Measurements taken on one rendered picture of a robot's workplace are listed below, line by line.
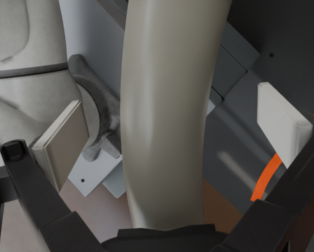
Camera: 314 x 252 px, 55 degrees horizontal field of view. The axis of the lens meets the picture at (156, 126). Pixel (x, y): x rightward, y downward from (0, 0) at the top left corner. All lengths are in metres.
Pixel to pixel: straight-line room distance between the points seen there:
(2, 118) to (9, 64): 0.08
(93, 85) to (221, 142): 1.01
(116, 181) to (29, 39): 0.46
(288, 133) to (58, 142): 0.12
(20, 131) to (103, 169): 0.30
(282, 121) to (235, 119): 1.31
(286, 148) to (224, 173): 1.44
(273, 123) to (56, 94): 0.39
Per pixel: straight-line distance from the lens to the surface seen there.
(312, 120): 0.18
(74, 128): 0.20
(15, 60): 0.50
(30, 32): 0.50
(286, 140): 0.17
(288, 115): 0.17
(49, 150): 0.16
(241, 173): 1.59
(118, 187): 0.84
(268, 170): 1.55
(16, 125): 0.48
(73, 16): 0.68
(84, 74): 0.66
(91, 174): 0.75
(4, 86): 0.50
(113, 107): 0.63
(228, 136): 1.52
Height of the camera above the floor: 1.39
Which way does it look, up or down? 58 degrees down
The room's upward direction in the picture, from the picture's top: 129 degrees counter-clockwise
